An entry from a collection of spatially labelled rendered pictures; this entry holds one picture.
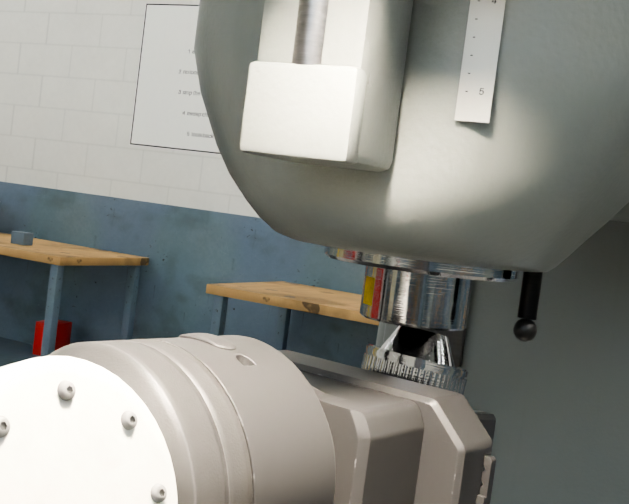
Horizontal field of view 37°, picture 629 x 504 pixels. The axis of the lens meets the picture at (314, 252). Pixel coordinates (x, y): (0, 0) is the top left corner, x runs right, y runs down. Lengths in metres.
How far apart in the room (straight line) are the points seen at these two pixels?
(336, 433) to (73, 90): 5.90
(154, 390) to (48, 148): 6.02
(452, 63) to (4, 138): 6.25
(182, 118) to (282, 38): 5.35
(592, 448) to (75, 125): 5.53
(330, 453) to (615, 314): 0.49
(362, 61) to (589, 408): 0.53
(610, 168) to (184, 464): 0.19
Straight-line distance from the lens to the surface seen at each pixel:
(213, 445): 0.27
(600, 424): 0.79
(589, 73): 0.33
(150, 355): 0.29
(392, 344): 0.42
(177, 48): 5.76
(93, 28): 6.17
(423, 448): 0.36
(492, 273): 0.39
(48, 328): 5.16
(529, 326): 0.41
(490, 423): 0.44
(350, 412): 0.33
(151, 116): 5.79
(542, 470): 0.81
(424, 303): 0.40
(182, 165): 5.63
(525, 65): 0.33
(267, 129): 0.31
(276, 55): 0.32
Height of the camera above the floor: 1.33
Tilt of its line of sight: 3 degrees down
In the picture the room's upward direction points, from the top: 7 degrees clockwise
